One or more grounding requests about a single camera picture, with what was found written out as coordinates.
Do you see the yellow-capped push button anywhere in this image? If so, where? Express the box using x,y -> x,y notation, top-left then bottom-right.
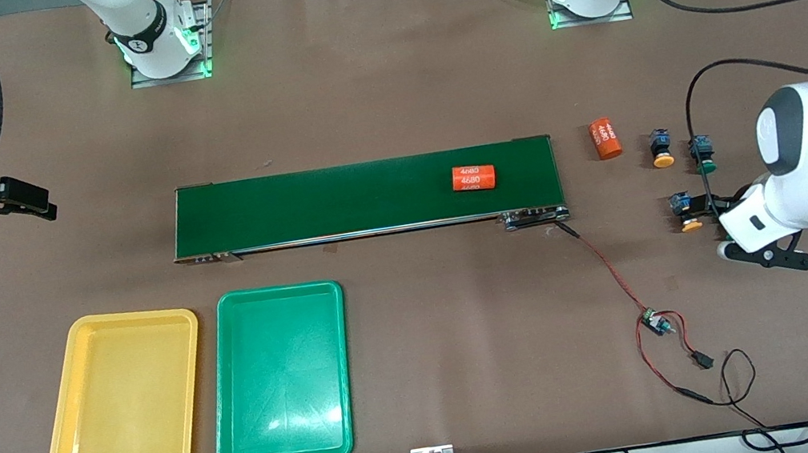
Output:
668,189 -> 705,235
647,127 -> 677,170

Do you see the green-capped push button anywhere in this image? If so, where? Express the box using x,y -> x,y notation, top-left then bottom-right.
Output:
686,133 -> 719,178

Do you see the red black power lead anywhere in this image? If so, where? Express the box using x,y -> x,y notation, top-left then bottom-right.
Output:
633,304 -> 725,415

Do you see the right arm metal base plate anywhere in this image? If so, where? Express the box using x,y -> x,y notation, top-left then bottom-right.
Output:
119,0 -> 223,90

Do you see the red black twisted conveyor cable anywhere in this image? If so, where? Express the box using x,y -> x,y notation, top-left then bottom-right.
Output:
554,209 -> 652,328

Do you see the green conveyor belt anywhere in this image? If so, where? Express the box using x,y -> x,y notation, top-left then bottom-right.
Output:
163,128 -> 573,285

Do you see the green plastic tray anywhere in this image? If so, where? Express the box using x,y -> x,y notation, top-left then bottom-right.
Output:
191,274 -> 369,453

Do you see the thin black looped cable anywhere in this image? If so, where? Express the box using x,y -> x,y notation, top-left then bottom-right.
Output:
704,338 -> 808,453

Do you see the yellow plastic tray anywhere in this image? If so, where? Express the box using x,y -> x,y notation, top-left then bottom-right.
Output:
20,298 -> 219,453

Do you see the small speed controller board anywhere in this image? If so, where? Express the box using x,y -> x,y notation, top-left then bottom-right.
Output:
641,307 -> 673,339

